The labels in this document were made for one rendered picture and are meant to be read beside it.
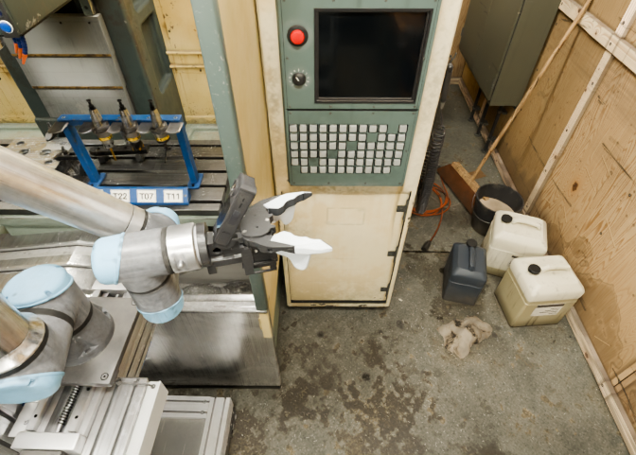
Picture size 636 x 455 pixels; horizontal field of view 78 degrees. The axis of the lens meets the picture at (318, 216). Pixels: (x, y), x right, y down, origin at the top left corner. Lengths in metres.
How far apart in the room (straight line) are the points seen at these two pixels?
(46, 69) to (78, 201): 1.73
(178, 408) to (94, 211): 1.38
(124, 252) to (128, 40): 1.67
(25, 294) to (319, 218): 1.14
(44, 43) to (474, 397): 2.67
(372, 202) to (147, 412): 1.10
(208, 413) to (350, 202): 1.10
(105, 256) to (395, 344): 1.87
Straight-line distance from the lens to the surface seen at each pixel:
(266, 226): 0.62
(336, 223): 1.76
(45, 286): 0.95
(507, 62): 3.11
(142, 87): 2.32
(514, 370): 2.44
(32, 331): 0.87
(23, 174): 0.74
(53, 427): 1.17
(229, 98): 0.86
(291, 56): 1.26
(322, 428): 2.12
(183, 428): 1.99
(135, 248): 0.64
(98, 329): 1.07
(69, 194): 0.75
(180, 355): 1.87
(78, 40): 2.27
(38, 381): 0.88
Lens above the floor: 2.04
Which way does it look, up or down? 46 degrees down
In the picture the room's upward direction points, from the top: straight up
